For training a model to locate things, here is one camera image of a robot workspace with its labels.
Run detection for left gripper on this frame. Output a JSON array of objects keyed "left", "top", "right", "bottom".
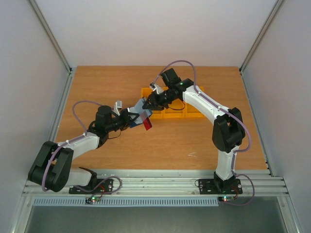
[{"left": 106, "top": 110, "right": 139, "bottom": 132}]

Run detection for blue card holder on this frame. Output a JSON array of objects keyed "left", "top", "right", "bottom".
[{"left": 127, "top": 97, "right": 152, "bottom": 128}]

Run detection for red credit card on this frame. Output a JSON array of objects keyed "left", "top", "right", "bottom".
[{"left": 143, "top": 117, "right": 153, "bottom": 131}]

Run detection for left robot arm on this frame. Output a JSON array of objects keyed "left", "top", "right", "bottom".
[{"left": 28, "top": 105, "right": 143, "bottom": 193}]

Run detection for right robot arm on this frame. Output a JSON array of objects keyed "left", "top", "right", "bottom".
[{"left": 142, "top": 68, "right": 245, "bottom": 193}]

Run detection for left yellow bin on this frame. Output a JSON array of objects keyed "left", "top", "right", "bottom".
[{"left": 141, "top": 87, "right": 163, "bottom": 119}]

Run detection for yellow bin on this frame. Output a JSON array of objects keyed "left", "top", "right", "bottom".
[
  {"left": 182, "top": 94, "right": 205, "bottom": 118},
  {"left": 141, "top": 87, "right": 163, "bottom": 119},
  {"left": 161, "top": 98, "right": 186, "bottom": 118}
]

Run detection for middle yellow bin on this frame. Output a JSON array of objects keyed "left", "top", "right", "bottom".
[{"left": 161, "top": 98, "right": 186, "bottom": 118}]

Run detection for right yellow bin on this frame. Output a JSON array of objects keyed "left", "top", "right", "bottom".
[{"left": 182, "top": 94, "right": 205, "bottom": 118}]

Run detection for left circuit board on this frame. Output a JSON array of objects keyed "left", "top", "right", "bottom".
[{"left": 85, "top": 197, "right": 101, "bottom": 204}]

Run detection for circuit board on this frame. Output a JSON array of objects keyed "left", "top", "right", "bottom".
[
  {"left": 85, "top": 197, "right": 101, "bottom": 204},
  {"left": 218, "top": 196, "right": 237, "bottom": 202}
]

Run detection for right circuit board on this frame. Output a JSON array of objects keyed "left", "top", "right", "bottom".
[{"left": 218, "top": 196, "right": 237, "bottom": 202}]

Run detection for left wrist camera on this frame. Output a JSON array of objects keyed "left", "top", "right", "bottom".
[{"left": 112, "top": 100, "right": 122, "bottom": 116}]

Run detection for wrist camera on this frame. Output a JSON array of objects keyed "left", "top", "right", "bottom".
[
  {"left": 149, "top": 83, "right": 164, "bottom": 96},
  {"left": 112, "top": 100, "right": 122, "bottom": 116}
]

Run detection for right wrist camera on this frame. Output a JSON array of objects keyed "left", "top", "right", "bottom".
[{"left": 149, "top": 83, "right": 164, "bottom": 96}]

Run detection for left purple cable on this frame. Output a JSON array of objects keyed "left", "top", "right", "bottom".
[{"left": 42, "top": 100, "right": 100, "bottom": 192}]

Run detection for aluminium rail base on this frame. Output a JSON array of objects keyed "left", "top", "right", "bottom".
[{"left": 21, "top": 168, "right": 290, "bottom": 198}]

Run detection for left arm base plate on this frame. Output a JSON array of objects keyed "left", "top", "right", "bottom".
[{"left": 69, "top": 178, "right": 114, "bottom": 195}]

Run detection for grey slotted cable duct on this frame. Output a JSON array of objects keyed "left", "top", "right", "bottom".
[{"left": 32, "top": 197, "right": 219, "bottom": 207}]

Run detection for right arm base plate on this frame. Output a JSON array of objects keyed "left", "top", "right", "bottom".
[{"left": 196, "top": 178, "right": 243, "bottom": 195}]

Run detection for left aluminium frame post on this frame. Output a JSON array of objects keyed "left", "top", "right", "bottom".
[{"left": 26, "top": 0, "right": 73, "bottom": 73}]

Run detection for aluminium frame post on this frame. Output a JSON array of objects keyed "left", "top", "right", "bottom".
[
  {"left": 26, "top": 0, "right": 73, "bottom": 73},
  {"left": 239, "top": 0, "right": 287, "bottom": 73}
]

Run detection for right aluminium frame post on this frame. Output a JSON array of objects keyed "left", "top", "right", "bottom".
[{"left": 239, "top": 0, "right": 287, "bottom": 73}]

